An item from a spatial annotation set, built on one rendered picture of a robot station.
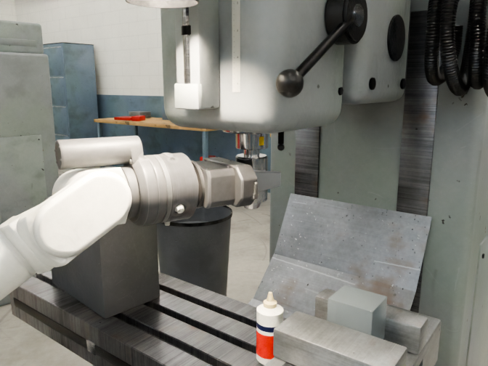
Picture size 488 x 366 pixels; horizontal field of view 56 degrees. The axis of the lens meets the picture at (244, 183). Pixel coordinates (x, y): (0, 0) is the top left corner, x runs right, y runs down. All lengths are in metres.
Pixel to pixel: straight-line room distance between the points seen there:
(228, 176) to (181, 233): 1.96
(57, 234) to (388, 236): 0.66
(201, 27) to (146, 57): 6.75
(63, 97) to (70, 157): 7.35
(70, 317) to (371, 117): 0.69
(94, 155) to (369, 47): 0.40
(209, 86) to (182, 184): 0.12
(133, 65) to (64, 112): 1.38
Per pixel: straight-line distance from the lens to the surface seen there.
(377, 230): 0.97
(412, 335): 0.65
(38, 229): 0.50
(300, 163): 1.05
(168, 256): 2.64
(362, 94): 0.69
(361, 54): 0.68
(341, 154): 1.00
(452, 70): 0.74
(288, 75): 0.48
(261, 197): 0.65
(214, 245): 2.60
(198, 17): 0.55
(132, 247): 0.86
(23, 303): 1.08
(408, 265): 0.94
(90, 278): 0.89
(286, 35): 0.54
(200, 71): 0.54
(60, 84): 7.93
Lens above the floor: 1.37
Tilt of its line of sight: 12 degrees down
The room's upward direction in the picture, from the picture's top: straight up
